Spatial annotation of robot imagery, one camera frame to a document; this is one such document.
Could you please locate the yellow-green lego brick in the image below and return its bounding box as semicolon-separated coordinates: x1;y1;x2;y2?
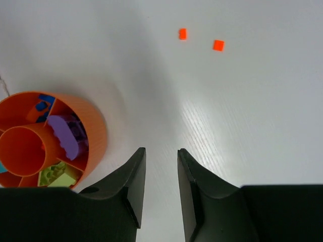
48;173;76;188
37;162;67;187

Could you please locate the small orange lego tile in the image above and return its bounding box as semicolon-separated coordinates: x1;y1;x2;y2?
213;40;225;52

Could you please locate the teal 2x4 lego brick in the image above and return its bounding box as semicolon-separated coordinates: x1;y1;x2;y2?
0;162;7;173

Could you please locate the blue rounded lego brick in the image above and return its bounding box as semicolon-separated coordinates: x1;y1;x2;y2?
35;94;55;111

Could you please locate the small orange lego piece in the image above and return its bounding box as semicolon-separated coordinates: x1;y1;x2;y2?
178;28;188;41

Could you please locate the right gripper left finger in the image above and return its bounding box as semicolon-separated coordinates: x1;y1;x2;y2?
1;148;146;241

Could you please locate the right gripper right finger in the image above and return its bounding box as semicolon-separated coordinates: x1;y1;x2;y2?
178;149;322;241

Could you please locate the purple arch lego brick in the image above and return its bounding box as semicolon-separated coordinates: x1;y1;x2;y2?
67;121;89;147

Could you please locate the purple rounded lego brick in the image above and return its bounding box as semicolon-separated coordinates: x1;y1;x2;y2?
47;113;89;160

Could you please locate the orange round divided container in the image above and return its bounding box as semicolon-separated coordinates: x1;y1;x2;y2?
1;91;107;188

